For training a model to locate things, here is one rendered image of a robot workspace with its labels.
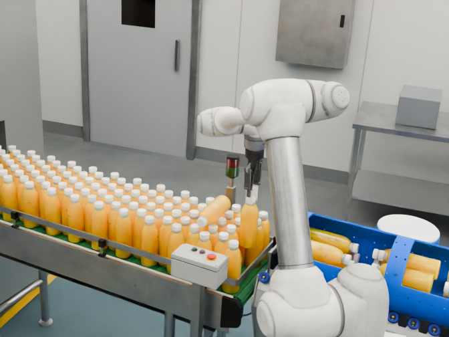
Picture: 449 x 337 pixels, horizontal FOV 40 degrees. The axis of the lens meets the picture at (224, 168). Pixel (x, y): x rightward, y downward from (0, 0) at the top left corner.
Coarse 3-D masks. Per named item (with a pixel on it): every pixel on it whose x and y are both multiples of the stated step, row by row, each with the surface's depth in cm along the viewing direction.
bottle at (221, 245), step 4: (220, 240) 253; (224, 240) 253; (228, 240) 255; (216, 244) 254; (220, 244) 253; (224, 244) 253; (228, 244) 253; (216, 248) 254; (220, 248) 253; (224, 248) 252; (216, 252) 254; (220, 252) 253; (224, 252) 253
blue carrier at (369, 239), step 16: (320, 224) 260; (336, 224) 255; (352, 224) 247; (352, 240) 257; (368, 240) 254; (384, 240) 250; (400, 240) 233; (416, 240) 238; (368, 256) 256; (400, 256) 227; (432, 256) 244; (448, 256) 240; (336, 272) 234; (400, 272) 224; (400, 288) 224; (432, 288) 245; (400, 304) 227; (416, 304) 224; (432, 304) 221; (448, 304) 218; (432, 320) 226; (448, 320) 221
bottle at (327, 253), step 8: (312, 240) 245; (312, 248) 242; (320, 248) 241; (328, 248) 241; (336, 248) 241; (320, 256) 241; (328, 256) 239; (336, 256) 239; (344, 256) 239; (336, 264) 241
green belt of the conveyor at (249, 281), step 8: (0, 216) 303; (40, 232) 291; (64, 240) 285; (88, 248) 280; (112, 256) 275; (264, 264) 276; (256, 272) 269; (248, 280) 263; (240, 288) 257; (248, 288) 258; (240, 296) 252; (248, 296) 256
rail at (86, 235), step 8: (0, 208) 296; (8, 208) 294; (24, 216) 291; (32, 216) 288; (48, 224) 285; (56, 224) 283; (72, 232) 280; (80, 232) 278; (96, 240) 275; (120, 248) 270; (128, 248) 268; (136, 248) 266; (144, 256) 265; (152, 256) 263; (160, 256) 261; (168, 264) 261; (224, 280) 250; (232, 280) 248
